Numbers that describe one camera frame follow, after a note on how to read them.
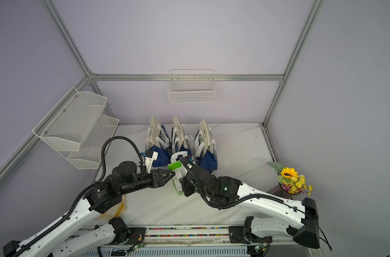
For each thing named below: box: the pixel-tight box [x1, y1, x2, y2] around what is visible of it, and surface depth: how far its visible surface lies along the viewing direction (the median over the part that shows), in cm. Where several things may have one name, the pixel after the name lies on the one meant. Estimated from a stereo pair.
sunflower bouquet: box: [266, 161, 314, 197], surface depth 67 cm
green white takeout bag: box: [167, 150, 189, 196], surface depth 71 cm
